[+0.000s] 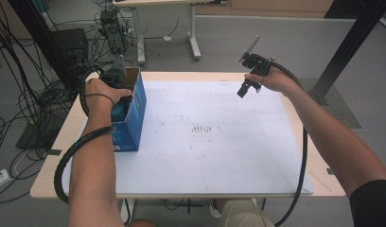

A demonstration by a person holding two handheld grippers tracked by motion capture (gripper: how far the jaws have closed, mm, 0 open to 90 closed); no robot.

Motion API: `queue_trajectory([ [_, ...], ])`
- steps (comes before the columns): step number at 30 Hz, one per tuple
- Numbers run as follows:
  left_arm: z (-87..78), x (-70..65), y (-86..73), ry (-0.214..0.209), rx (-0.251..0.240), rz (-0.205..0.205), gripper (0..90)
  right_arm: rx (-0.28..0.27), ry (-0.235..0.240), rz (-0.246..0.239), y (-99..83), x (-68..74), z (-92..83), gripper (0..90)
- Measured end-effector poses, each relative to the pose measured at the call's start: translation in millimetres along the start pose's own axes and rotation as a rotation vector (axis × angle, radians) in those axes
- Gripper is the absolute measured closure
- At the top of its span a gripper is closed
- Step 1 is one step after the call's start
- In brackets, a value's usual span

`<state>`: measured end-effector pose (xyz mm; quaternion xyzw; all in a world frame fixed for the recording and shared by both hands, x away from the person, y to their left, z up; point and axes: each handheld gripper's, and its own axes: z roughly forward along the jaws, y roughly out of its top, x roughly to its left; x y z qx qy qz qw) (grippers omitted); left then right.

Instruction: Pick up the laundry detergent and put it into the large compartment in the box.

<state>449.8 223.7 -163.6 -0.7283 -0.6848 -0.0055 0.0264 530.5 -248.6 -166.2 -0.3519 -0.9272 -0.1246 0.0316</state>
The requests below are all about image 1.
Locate person's right hand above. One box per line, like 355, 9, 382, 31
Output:
244, 65, 296, 96

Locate black floor base plate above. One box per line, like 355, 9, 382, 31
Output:
15, 122, 61, 150

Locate grey computer tower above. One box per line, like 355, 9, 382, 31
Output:
98, 9, 128, 55

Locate white background desk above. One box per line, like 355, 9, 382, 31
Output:
112, 0, 229, 66

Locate black slanted frame post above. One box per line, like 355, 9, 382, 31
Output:
7, 0, 82, 93

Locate black wrist band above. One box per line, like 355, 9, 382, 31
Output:
84, 92, 115, 107

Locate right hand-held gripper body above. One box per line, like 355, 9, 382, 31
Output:
238, 35, 273, 84

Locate white table sheet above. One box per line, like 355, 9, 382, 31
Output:
61, 79, 314, 195

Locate blue cardboard box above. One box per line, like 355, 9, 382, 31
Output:
110, 66, 148, 153

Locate black frame post with foot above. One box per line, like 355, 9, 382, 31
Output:
308, 0, 386, 102

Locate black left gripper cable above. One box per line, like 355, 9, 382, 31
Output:
53, 67, 117, 205

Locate black equipment box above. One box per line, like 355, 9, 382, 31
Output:
51, 27, 90, 64

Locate person's bare knee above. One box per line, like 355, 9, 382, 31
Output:
129, 218, 158, 227

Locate bundle of black floor cables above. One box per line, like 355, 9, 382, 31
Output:
0, 0, 142, 204

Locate white table leg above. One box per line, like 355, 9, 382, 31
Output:
119, 198, 136, 225

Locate person's khaki shorts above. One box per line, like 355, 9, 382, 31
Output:
219, 199, 275, 227

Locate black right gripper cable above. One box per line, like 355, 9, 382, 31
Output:
269, 60, 309, 227

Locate person's black sleeve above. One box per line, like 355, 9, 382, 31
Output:
349, 179, 386, 227

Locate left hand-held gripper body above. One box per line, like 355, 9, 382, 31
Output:
99, 55, 128, 91

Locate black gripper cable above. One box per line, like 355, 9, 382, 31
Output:
269, 60, 309, 227
53, 67, 117, 205

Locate person's left hand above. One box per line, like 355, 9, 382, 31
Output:
84, 78, 133, 112

